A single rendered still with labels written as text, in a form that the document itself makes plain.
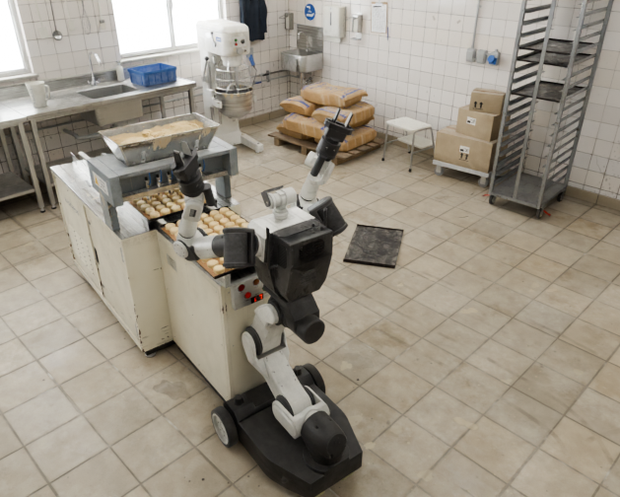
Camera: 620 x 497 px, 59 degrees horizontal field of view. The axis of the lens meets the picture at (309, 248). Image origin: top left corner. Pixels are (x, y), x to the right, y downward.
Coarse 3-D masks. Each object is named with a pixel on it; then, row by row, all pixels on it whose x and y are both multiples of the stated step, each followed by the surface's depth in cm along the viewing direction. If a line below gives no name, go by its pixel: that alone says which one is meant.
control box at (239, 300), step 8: (240, 280) 250; (248, 280) 251; (232, 288) 249; (248, 288) 253; (256, 288) 256; (232, 296) 251; (240, 296) 252; (256, 296) 258; (264, 296) 262; (232, 304) 254; (240, 304) 254; (248, 304) 257
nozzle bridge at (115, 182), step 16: (224, 144) 309; (96, 160) 288; (112, 160) 288; (160, 160) 288; (208, 160) 307; (224, 160) 311; (96, 176) 284; (112, 176) 269; (128, 176) 272; (144, 176) 287; (160, 176) 292; (208, 176) 305; (224, 176) 320; (112, 192) 271; (128, 192) 284; (144, 192) 285; (224, 192) 326; (112, 208) 285; (112, 224) 289
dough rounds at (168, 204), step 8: (168, 192) 315; (176, 192) 320; (136, 200) 306; (144, 200) 310; (152, 200) 306; (160, 200) 309; (168, 200) 306; (176, 200) 308; (136, 208) 301; (144, 208) 298; (152, 208) 297; (160, 208) 297; (168, 208) 297; (176, 208) 297; (152, 216) 290
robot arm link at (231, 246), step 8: (216, 240) 209; (224, 240) 205; (232, 240) 203; (240, 240) 203; (216, 248) 208; (224, 248) 205; (232, 248) 202; (240, 248) 203; (224, 256) 204; (232, 256) 202; (240, 256) 203
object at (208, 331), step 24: (168, 240) 283; (168, 264) 295; (192, 264) 266; (168, 288) 308; (192, 288) 275; (216, 288) 250; (192, 312) 286; (216, 312) 259; (240, 312) 260; (192, 336) 299; (216, 336) 270; (240, 336) 266; (192, 360) 312; (216, 360) 280; (240, 360) 273; (216, 384) 291; (240, 384) 280
